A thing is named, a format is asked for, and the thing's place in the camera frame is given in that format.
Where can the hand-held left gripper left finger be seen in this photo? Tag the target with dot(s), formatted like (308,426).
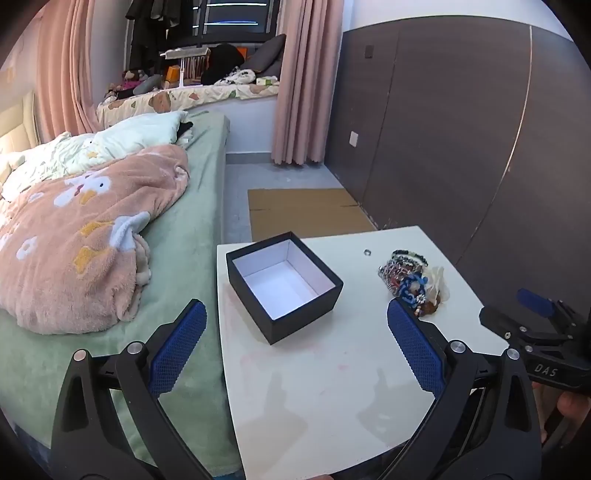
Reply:
(180,344)

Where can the flat cardboard sheet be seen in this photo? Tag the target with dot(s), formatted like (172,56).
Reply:
(302,212)

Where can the white shell hair clip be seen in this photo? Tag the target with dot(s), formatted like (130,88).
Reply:
(437,284)

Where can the hanging dark clothes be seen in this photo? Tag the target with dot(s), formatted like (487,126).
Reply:
(147,32)

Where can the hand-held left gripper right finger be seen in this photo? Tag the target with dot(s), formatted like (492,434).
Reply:
(415,350)

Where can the black square gift box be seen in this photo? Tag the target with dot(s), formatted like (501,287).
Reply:
(284,288)

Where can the bed with green sheet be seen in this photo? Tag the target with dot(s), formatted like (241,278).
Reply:
(203,184)

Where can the dark grey pillow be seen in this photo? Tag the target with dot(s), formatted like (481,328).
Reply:
(270,55)

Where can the white wall socket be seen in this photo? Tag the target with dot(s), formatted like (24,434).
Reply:
(353,138)

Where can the plush toy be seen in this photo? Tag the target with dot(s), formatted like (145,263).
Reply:
(134,78)

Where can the blue beaded ornament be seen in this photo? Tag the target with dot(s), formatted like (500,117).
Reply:
(412,286)

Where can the pink curtain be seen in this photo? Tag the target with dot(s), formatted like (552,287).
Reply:
(67,69)
(304,83)

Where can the person's right hand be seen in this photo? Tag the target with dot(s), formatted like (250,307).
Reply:
(575,406)

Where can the black bag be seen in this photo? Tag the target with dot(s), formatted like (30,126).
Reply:
(224,62)

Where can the pink flower print blanket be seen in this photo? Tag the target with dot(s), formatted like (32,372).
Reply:
(78,240)

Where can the white folding stand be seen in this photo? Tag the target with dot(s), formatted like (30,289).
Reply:
(184,60)

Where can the orange box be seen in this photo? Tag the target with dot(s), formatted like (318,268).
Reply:
(173,73)

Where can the beige padded headboard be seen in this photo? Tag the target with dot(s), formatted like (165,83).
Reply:
(16,120)

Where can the light green quilt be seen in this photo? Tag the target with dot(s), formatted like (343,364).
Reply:
(106,143)

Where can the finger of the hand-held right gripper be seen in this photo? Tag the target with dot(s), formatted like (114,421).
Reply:
(503,323)
(535,302)

